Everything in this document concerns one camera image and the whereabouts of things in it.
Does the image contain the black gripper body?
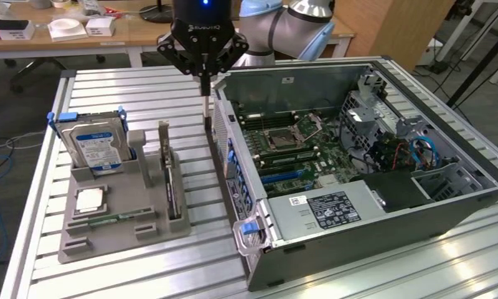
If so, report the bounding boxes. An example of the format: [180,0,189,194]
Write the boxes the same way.
[169,0,238,64]

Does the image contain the graphics card with metal bracket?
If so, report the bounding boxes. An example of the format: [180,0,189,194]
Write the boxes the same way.
[157,120,182,221]

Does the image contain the wooden desk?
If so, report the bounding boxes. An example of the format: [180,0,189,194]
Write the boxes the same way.
[0,0,357,68]

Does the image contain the black round lamp base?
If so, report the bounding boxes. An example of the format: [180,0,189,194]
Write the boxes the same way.
[138,0,176,24]

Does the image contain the small white labelled box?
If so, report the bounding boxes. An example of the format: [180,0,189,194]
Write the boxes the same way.
[85,17,116,37]

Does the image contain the white box with round part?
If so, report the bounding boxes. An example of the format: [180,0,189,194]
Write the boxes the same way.
[48,17,89,42]

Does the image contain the metal socket cover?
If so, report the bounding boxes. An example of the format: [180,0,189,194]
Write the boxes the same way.
[292,112,331,138]

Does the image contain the CPU socket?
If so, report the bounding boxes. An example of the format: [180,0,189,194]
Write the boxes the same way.
[261,126,306,152]

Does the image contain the black office chair base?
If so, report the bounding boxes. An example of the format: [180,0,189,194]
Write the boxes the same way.
[2,54,106,94]

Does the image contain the installed RAM stick with label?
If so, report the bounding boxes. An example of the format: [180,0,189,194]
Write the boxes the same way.
[258,151,321,168]

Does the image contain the perforated metal drive cage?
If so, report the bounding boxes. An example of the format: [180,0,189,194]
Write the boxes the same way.
[339,90,399,156]

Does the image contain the white box with black lid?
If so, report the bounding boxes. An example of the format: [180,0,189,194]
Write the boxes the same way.
[0,19,36,41]

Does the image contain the wooden cabinet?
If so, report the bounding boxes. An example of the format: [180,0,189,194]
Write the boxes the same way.
[331,0,457,74]

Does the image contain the green motherboard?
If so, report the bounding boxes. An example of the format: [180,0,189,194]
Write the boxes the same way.
[236,107,358,200]

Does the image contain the blue expansion slot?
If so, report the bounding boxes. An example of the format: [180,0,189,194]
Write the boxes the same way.
[260,169,306,184]

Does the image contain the small silver heatsink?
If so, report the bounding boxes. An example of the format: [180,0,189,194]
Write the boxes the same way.
[314,174,339,189]

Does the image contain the silver CPU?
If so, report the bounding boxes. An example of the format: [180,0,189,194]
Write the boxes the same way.
[74,188,105,211]

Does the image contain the grey power supply unit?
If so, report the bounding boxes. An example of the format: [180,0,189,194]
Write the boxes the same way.
[266,181,386,242]

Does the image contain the green RAM stick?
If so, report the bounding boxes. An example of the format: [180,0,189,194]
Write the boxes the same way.
[86,209,146,225]

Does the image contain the grey parts rack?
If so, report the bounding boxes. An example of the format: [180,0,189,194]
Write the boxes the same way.
[56,129,193,265]

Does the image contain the blue case latch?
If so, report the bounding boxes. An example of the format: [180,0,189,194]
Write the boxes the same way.
[240,219,264,236]

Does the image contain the black stand pole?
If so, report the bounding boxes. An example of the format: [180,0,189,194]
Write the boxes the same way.
[443,0,498,110]

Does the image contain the grey disk bay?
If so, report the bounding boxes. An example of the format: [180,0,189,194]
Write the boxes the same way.
[410,161,482,203]

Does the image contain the open grey PC case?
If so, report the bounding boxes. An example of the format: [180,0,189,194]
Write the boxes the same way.
[201,55,498,293]

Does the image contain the hard disk with blue bracket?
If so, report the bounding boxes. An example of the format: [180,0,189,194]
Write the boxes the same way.
[48,105,136,176]

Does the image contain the white floor cable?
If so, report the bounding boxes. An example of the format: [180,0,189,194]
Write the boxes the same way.
[0,130,46,151]

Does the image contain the red wire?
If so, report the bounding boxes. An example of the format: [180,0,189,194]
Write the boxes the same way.
[391,141,411,171]

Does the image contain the white table frame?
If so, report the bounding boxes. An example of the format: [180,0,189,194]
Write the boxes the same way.
[433,0,489,63]

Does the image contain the blue wire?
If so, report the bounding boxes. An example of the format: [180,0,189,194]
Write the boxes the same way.
[409,136,441,171]

